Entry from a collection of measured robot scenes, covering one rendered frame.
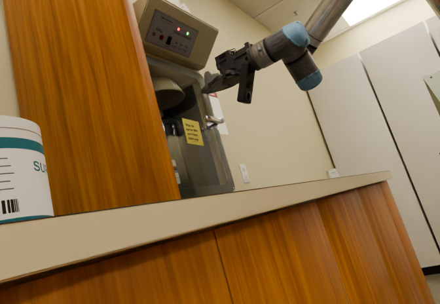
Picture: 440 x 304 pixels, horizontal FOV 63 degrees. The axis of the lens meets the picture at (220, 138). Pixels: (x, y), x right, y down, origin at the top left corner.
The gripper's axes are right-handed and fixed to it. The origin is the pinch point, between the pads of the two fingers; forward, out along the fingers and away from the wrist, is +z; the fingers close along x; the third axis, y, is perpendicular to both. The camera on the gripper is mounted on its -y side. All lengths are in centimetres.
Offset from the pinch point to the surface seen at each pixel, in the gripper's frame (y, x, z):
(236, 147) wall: 1, -94, 45
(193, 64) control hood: 10.1, 1.4, 0.5
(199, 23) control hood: 18.3, 6.0, -8.3
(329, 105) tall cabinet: 48, -284, 27
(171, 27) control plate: 15.1, 16.5, -5.3
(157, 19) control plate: 15.2, 22.5, -5.4
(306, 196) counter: -40, 18, -28
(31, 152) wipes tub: -27, 68, -14
